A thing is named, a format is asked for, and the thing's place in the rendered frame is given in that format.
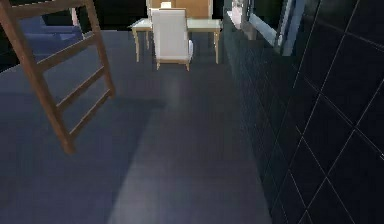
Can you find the white upholstered dining chair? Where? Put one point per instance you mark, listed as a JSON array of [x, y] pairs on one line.
[[171, 36]]

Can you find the pale wooden dining table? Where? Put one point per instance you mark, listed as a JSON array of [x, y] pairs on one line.
[[203, 25]]

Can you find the tan wooden dining chair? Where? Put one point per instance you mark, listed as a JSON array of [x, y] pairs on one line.
[[196, 8]]

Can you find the blue sofa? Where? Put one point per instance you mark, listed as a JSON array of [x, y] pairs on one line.
[[50, 36]]

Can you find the brown wooden shelf frame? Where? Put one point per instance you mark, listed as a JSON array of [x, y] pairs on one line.
[[39, 78]]

